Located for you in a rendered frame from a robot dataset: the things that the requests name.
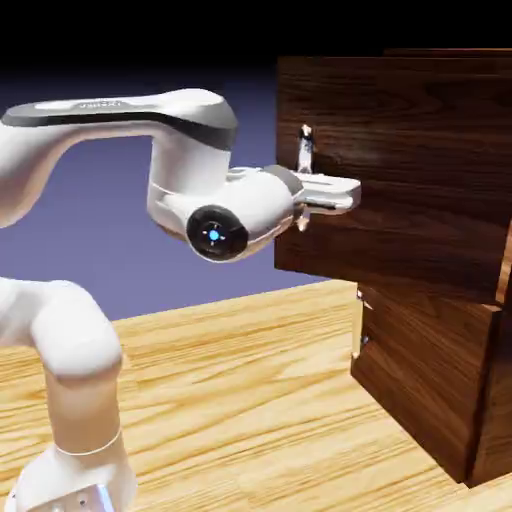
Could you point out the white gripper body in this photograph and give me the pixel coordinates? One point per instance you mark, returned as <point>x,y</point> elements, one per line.
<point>334,192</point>

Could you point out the dark wood cabinet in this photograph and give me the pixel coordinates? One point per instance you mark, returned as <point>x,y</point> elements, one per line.
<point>492,400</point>

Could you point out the large dark wood cabinet door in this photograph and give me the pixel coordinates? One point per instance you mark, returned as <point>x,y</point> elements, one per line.
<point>420,120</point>

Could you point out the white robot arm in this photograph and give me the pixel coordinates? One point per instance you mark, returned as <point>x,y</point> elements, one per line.
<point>188,168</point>

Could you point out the small dark wood cabinet door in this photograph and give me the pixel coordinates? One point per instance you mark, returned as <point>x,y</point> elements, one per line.
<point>420,380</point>

